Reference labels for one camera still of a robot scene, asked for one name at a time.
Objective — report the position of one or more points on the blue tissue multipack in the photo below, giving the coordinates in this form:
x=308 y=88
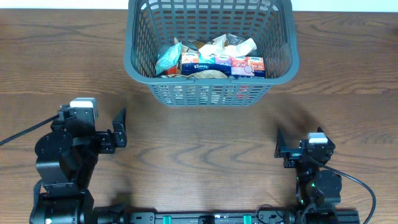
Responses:
x=246 y=67

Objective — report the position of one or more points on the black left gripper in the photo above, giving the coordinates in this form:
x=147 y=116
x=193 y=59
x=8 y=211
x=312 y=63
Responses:
x=106 y=145

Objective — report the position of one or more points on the beige nut snack bag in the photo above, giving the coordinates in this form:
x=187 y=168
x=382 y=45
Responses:
x=206 y=74

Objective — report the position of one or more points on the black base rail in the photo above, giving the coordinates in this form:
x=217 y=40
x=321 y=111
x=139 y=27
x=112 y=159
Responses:
x=260 y=217

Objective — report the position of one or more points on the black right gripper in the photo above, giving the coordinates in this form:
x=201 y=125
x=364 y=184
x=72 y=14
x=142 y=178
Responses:
x=294 y=154

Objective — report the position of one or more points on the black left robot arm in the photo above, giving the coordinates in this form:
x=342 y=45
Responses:
x=66 y=159

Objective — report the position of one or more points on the grey plastic basket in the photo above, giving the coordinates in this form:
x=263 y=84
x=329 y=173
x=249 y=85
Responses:
x=154 y=25

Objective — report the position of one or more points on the teal snack packet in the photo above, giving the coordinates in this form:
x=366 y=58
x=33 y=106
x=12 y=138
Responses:
x=169 y=58

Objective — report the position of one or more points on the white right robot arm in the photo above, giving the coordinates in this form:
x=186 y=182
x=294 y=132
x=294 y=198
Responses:
x=317 y=190

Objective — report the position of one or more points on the beige rice bag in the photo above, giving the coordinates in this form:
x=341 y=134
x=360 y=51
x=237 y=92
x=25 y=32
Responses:
x=186 y=46

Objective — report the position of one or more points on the orange spaghetti packet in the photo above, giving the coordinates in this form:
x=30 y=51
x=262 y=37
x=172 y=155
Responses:
x=172 y=71

